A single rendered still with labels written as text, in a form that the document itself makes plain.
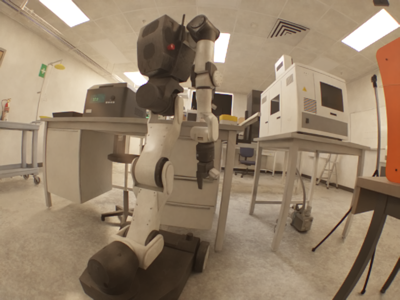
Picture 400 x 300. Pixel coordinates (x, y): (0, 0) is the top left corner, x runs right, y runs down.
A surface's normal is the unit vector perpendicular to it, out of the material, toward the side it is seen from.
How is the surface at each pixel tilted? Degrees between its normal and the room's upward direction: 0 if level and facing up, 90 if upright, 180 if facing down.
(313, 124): 90
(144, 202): 66
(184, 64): 102
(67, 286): 0
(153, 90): 93
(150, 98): 93
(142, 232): 52
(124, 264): 57
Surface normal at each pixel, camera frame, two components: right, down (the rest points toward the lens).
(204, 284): 0.09, -1.00
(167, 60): 0.73, 0.51
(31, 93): 1.00, 0.09
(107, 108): -0.04, 0.02
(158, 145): -0.18, -0.40
